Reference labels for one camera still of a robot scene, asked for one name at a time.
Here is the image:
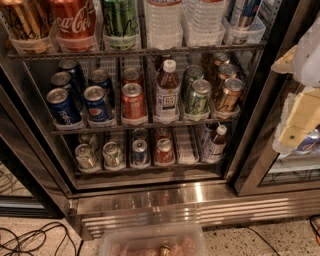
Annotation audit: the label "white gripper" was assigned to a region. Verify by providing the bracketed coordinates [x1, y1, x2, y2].
[271, 46, 320, 153]

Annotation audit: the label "blue silver redbull can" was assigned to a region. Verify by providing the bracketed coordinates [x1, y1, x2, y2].
[132, 140, 148, 165]

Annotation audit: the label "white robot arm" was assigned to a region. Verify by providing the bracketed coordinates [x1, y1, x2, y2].
[271, 18, 320, 154]

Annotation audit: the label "blue can right fridge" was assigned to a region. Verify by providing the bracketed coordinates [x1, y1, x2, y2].
[295, 129, 320, 155]

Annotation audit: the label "front gold can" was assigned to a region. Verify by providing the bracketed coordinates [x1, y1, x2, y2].
[215, 78, 244, 113]

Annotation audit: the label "middle gold can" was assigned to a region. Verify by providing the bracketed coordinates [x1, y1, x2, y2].
[213, 63, 238, 98]

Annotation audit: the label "rear gold can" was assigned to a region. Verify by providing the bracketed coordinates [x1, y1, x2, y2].
[204, 51, 231, 84]

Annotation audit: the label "right fridge glass door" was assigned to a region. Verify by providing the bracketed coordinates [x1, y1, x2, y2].
[234, 0, 320, 196]

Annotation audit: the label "front green can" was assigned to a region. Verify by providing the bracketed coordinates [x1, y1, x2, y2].
[185, 79, 211, 115]

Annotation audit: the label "redbull can top shelf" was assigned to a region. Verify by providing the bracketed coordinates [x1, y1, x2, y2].
[228, 0, 262, 45]

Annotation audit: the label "tea bottle bottom shelf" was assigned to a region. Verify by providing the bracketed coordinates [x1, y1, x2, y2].
[204, 125, 227, 159]

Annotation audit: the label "tea bottle shelf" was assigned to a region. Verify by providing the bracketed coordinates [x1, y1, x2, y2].
[156, 59, 180, 117]
[204, 125, 227, 159]

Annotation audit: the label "rear green can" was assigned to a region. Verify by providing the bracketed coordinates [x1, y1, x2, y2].
[181, 65, 204, 102]

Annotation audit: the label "tea bottle middle shelf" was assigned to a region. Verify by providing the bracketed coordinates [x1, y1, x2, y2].
[156, 59, 180, 117]

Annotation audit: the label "rear red can bottom shelf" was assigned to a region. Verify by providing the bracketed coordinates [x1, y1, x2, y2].
[154, 127, 171, 141]

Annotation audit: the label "red soda can bottom shelf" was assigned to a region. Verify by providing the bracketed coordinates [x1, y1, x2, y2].
[156, 138, 173, 163]

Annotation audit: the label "front orange soda can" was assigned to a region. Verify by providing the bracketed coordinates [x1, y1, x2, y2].
[121, 83, 146, 119]

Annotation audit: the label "orange soda can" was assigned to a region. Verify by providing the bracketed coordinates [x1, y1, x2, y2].
[121, 83, 146, 119]
[122, 67, 143, 86]

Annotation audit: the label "rear orange soda can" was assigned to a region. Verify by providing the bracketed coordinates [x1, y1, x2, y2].
[122, 67, 143, 86]

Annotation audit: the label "stainless steel fridge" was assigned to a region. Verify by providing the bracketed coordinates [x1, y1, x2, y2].
[0, 0, 320, 240]

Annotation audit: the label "green can top shelf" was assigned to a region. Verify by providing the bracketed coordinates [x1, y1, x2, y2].
[101, 0, 138, 50]

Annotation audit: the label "white sprite can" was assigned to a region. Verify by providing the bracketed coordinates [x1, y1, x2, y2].
[103, 141, 123, 167]
[75, 144, 96, 169]

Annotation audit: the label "pepsi can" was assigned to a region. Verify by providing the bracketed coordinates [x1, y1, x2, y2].
[46, 88, 81, 125]
[51, 71, 83, 111]
[88, 69, 115, 107]
[59, 59, 86, 91]
[84, 86, 114, 122]

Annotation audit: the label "rear white can bottom left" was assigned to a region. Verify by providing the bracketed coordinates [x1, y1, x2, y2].
[78, 133, 99, 151]

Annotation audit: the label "white sprite can left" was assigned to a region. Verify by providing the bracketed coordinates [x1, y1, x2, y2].
[75, 144, 96, 169]

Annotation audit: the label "rear left pepsi can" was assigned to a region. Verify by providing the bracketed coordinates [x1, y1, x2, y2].
[59, 59, 86, 91]

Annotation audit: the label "front left pepsi can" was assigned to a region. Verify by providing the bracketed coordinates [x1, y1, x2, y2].
[46, 88, 81, 125]

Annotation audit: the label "red coca-cola can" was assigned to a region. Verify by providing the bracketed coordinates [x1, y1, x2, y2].
[49, 0, 96, 52]

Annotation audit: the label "middle left pepsi can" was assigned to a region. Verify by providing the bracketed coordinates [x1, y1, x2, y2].
[51, 71, 83, 111]

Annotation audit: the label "gold can top shelf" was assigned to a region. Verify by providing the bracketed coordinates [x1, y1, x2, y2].
[0, 0, 49, 54]

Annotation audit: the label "clear water bottle right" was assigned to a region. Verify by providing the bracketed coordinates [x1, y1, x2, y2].
[182, 0, 226, 47]

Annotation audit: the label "clear water bottle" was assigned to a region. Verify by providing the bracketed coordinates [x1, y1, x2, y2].
[182, 0, 226, 47]
[144, 0, 183, 50]

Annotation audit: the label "clear water bottle left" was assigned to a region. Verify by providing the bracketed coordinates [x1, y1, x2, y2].
[144, 0, 183, 50]

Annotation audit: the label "clear plastic bin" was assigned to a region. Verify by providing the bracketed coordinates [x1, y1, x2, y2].
[99, 223, 208, 256]

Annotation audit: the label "black cables on floor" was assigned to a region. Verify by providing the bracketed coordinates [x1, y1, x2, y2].
[0, 221, 84, 256]

